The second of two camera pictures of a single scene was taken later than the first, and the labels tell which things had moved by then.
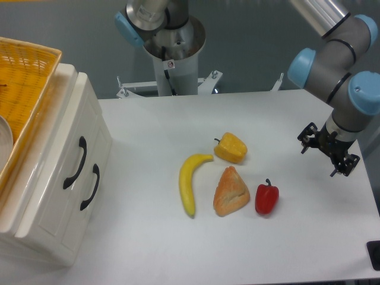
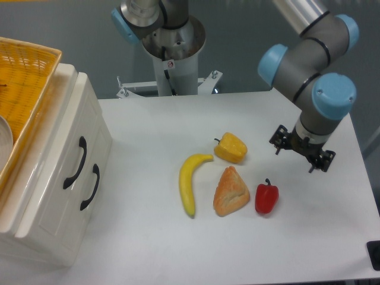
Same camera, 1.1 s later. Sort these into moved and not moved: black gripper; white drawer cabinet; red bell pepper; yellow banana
Moved: black gripper
Not moved: red bell pepper; yellow banana; white drawer cabinet
